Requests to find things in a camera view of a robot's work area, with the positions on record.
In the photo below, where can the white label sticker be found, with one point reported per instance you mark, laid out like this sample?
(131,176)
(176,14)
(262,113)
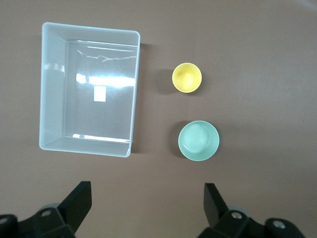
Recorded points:
(100,93)

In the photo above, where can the yellow cup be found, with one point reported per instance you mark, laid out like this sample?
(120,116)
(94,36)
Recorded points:
(187,78)

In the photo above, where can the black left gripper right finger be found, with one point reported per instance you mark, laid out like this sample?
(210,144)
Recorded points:
(215,210)

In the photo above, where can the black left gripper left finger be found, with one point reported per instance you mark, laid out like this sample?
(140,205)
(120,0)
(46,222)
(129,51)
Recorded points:
(74,208)

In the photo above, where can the brown table mat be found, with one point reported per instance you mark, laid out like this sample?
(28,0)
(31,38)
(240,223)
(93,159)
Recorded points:
(260,74)

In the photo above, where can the pale green bowl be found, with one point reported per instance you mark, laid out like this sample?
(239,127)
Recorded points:
(198,141)

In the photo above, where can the clear plastic bin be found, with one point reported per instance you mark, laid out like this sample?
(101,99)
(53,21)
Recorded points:
(54,99)

